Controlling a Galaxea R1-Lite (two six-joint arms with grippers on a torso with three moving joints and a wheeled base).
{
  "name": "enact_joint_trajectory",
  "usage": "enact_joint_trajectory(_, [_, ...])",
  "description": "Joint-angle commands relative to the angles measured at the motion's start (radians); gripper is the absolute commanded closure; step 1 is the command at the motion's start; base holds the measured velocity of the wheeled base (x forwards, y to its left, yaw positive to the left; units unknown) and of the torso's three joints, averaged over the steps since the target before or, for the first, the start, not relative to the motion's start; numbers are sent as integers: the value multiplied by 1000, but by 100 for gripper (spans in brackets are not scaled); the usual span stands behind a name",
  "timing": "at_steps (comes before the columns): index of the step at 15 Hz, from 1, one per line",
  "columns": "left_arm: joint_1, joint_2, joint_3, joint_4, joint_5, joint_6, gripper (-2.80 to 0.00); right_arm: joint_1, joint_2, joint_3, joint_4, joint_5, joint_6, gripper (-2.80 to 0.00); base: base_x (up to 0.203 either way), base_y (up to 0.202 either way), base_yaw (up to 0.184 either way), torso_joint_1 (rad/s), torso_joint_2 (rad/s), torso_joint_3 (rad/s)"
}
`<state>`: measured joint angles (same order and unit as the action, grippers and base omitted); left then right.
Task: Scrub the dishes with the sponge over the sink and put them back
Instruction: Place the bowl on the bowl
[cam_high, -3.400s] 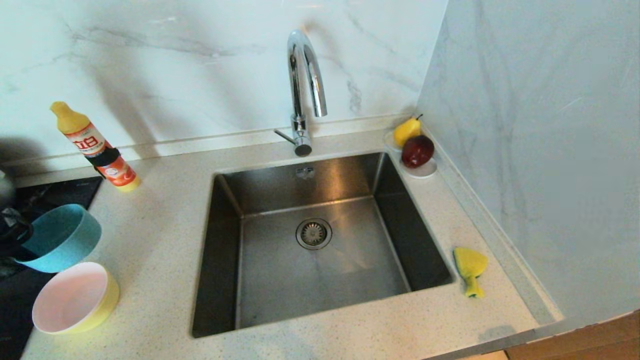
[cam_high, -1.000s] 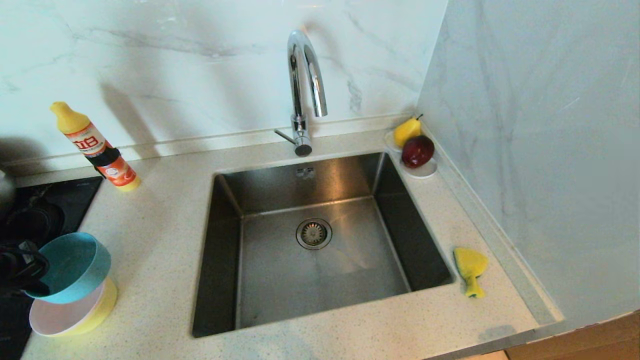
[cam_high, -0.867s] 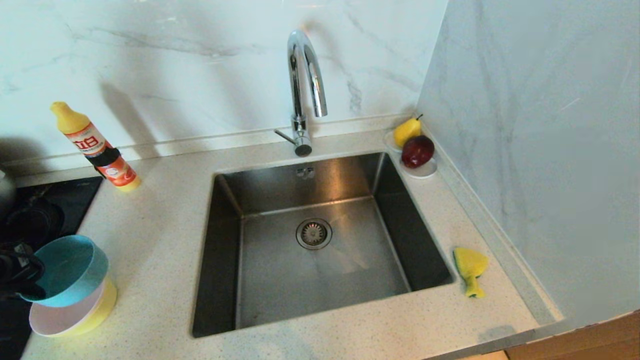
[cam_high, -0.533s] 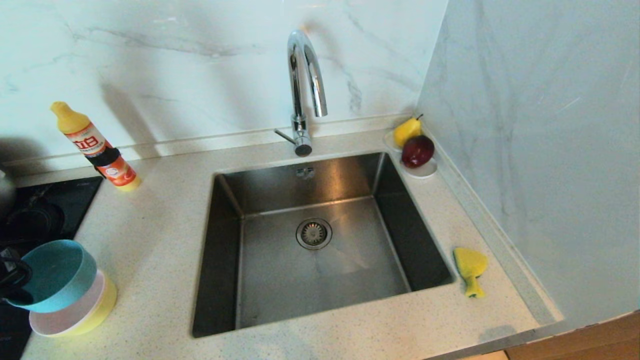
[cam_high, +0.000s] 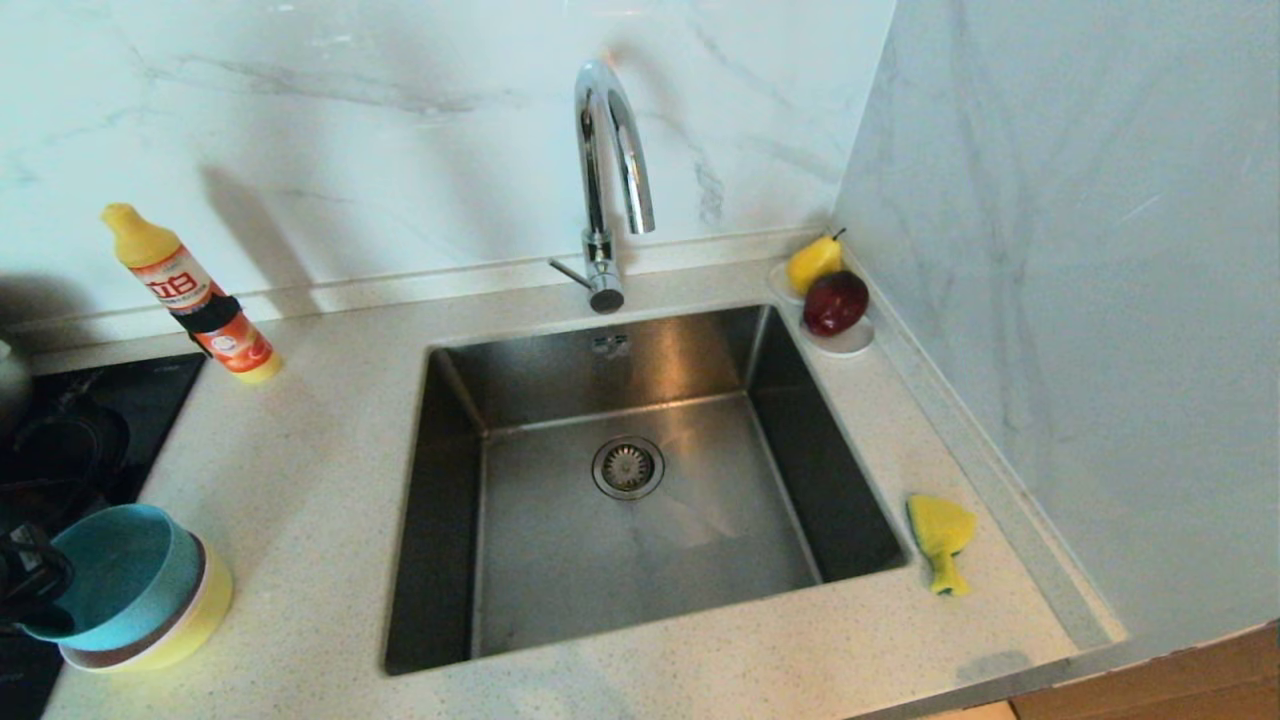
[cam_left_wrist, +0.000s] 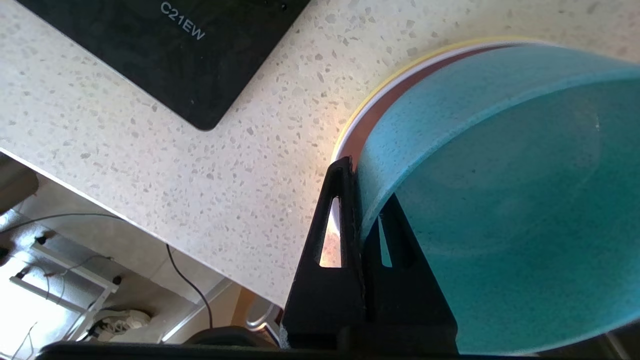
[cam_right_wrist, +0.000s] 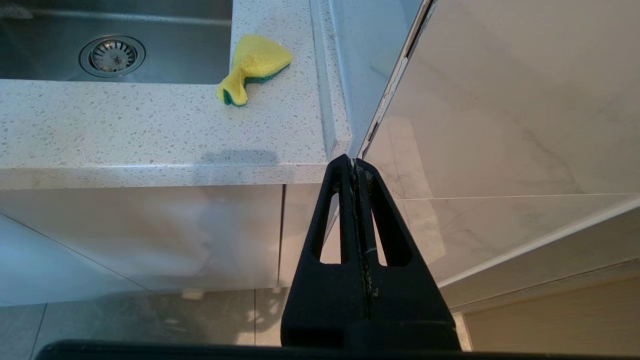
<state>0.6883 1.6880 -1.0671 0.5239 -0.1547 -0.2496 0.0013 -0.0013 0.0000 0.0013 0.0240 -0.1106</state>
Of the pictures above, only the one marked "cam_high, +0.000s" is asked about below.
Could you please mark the black round pan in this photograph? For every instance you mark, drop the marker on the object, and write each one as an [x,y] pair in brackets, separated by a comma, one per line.
[60,450]

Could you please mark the stainless steel sink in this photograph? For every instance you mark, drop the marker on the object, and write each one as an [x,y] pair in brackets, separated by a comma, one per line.
[560,560]

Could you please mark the round metal sink drain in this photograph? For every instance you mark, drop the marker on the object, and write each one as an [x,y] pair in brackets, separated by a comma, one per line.
[628,468]

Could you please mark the dark red apple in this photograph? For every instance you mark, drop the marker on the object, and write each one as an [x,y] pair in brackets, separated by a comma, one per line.
[835,303]

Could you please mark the yellow plastic bowl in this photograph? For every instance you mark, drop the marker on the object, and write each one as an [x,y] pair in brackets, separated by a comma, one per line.
[205,610]

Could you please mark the small white saucer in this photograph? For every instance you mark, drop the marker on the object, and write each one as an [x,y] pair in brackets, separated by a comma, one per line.
[852,345]

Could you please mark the pink plastic bowl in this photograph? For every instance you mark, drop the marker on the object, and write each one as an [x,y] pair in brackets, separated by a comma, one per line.
[120,655]

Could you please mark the black glass cooktop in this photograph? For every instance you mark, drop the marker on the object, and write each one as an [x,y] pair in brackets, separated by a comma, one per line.
[150,395]

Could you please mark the orange dish soap bottle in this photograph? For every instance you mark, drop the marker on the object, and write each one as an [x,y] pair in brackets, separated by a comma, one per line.
[190,295]

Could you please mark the metal kettle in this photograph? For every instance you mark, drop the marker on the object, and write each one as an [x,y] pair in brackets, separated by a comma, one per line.
[12,385]

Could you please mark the yellow pear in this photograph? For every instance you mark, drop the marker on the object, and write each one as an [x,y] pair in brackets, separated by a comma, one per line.
[812,265]

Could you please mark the yellow green sponge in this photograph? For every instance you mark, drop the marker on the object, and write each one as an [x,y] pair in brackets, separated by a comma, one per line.
[943,525]

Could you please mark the chrome gooseneck faucet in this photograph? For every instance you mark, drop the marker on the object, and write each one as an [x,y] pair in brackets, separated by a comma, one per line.
[597,200]

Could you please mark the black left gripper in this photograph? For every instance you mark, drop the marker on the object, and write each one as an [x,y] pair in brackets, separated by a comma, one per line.
[25,580]

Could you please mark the blue plastic bowl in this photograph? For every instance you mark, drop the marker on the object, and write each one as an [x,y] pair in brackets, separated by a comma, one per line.
[120,575]

